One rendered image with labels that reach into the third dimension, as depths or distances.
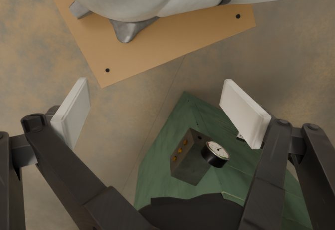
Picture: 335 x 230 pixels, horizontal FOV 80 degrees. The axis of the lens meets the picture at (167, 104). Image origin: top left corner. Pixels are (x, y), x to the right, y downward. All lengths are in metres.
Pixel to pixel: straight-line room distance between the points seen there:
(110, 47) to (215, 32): 0.21
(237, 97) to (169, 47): 0.27
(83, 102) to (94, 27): 0.28
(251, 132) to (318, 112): 1.33
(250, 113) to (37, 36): 1.12
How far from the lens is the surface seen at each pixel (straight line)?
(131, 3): 0.19
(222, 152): 0.50
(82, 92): 0.17
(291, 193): 0.79
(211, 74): 1.12
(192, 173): 0.58
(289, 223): 0.62
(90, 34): 0.45
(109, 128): 1.23
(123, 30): 0.41
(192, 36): 0.44
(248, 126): 0.17
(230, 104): 0.20
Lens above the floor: 1.05
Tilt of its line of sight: 67 degrees down
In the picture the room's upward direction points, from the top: 174 degrees clockwise
